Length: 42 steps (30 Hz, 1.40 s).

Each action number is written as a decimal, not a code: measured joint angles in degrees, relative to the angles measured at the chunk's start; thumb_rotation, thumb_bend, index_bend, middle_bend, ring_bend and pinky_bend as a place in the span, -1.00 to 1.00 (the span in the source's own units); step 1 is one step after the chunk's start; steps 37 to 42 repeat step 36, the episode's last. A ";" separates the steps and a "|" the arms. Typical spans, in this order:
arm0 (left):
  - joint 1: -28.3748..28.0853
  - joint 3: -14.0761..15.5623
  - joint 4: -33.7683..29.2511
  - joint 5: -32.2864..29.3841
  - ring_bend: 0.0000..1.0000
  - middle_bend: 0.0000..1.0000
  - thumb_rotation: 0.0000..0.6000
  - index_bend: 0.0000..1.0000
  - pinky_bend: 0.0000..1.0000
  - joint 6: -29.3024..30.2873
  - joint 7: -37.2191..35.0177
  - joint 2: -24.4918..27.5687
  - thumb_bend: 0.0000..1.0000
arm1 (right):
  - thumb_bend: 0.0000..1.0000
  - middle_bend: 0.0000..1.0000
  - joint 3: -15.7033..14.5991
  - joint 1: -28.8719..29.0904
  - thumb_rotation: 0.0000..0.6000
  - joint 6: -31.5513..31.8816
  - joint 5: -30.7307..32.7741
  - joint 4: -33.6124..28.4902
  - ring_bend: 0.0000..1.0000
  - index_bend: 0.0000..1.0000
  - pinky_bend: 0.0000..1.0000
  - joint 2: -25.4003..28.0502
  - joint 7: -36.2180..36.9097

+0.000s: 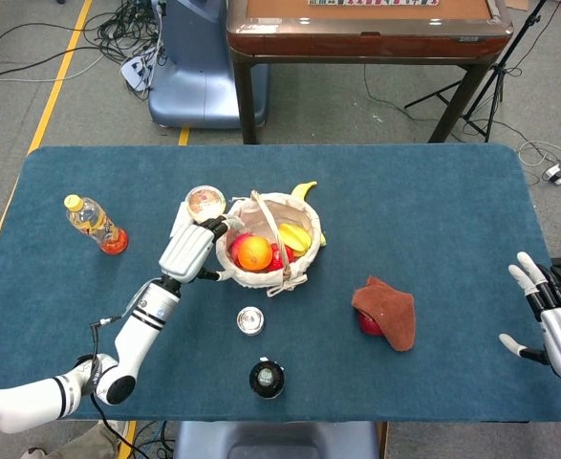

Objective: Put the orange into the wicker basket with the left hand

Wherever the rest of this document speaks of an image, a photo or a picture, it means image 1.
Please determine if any orange mandarin fruit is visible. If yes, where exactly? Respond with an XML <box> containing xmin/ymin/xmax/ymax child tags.
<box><xmin>237</xmin><ymin>236</ymin><xmax>273</xmax><ymax>273</ymax></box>

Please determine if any red apple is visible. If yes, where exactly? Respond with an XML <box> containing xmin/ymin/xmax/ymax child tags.
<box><xmin>266</xmin><ymin>242</ymin><xmax>296</xmax><ymax>273</ymax></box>

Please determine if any wicker basket with cloth lining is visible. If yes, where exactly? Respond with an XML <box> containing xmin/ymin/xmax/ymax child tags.
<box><xmin>215</xmin><ymin>189</ymin><xmax>323</xmax><ymax>298</ymax></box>

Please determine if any person's leg and shoe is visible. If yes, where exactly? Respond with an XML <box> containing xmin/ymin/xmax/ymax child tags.
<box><xmin>19</xmin><ymin>419</ymin><xmax>129</xmax><ymax>459</ymax></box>

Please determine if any small silver-topped can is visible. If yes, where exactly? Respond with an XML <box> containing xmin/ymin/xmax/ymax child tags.
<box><xmin>236</xmin><ymin>306</ymin><xmax>266</xmax><ymax>338</ymax></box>

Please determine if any blue-grey robot torso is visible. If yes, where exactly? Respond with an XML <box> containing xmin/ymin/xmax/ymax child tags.
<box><xmin>173</xmin><ymin>420</ymin><xmax>382</xmax><ymax>459</ymax></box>

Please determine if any pink peach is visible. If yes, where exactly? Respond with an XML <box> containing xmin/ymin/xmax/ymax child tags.
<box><xmin>229</xmin><ymin>232</ymin><xmax>253</xmax><ymax>263</ymax></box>

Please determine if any white floor cable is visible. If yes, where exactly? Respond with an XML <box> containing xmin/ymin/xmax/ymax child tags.
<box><xmin>517</xmin><ymin>140</ymin><xmax>561</xmax><ymax>186</ymax></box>

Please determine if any round yogurt cup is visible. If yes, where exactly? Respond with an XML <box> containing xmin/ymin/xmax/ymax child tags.
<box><xmin>184</xmin><ymin>185</ymin><xmax>227</xmax><ymax>224</ymax></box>

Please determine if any brown mahjong table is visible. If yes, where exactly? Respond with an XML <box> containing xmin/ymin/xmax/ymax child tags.
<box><xmin>225</xmin><ymin>0</ymin><xmax>515</xmax><ymax>145</ymax></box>

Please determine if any tangled black cable bundle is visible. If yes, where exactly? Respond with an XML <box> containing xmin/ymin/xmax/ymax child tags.
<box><xmin>95</xmin><ymin>0</ymin><xmax>169</xmax><ymax>102</ymax></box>

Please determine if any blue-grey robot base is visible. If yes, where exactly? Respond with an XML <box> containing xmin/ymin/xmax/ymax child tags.
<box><xmin>147</xmin><ymin>0</ymin><xmax>270</xmax><ymax>130</ymax></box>

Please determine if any row of face-up mahjong tiles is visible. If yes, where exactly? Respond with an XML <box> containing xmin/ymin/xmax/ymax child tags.
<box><xmin>307</xmin><ymin>0</ymin><xmax>441</xmax><ymax>8</ymax></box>

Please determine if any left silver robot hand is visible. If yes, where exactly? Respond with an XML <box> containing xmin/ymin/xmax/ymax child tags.
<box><xmin>158</xmin><ymin>215</ymin><xmax>245</xmax><ymax>285</ymax></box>

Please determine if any long thin floor cable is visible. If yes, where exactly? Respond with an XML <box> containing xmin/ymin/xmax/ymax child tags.
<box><xmin>0</xmin><ymin>9</ymin><xmax>107</xmax><ymax>88</ymax></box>

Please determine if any black floor cable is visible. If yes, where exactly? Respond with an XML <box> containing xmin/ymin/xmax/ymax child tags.
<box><xmin>362</xmin><ymin>63</ymin><xmax>458</xmax><ymax>126</ymax></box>

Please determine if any clear iced tea bottle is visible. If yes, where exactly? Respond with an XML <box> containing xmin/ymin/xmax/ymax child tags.
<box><xmin>63</xmin><ymin>193</ymin><xmax>130</xmax><ymax>256</ymax></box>

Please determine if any red round fruit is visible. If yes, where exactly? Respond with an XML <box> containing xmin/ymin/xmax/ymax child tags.
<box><xmin>357</xmin><ymin>309</ymin><xmax>384</xmax><ymax>338</ymax></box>

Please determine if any yellow starfruit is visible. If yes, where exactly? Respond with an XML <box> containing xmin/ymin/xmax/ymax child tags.
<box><xmin>278</xmin><ymin>223</ymin><xmax>313</xmax><ymax>255</ymax></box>

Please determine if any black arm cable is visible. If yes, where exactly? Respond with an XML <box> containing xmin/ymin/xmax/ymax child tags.
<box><xmin>75</xmin><ymin>315</ymin><xmax>152</xmax><ymax>459</ymax></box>

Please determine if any brown towel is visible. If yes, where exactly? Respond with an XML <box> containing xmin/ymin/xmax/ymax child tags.
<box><xmin>351</xmin><ymin>275</ymin><xmax>417</xmax><ymax>354</ymax></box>

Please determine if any black tripod stand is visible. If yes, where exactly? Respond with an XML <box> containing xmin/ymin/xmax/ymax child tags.
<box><xmin>403</xmin><ymin>0</ymin><xmax>549</xmax><ymax>144</ymax></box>

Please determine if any yellow banana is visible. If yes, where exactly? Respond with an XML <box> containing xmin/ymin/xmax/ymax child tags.
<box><xmin>291</xmin><ymin>181</ymin><xmax>329</xmax><ymax>248</ymax></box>

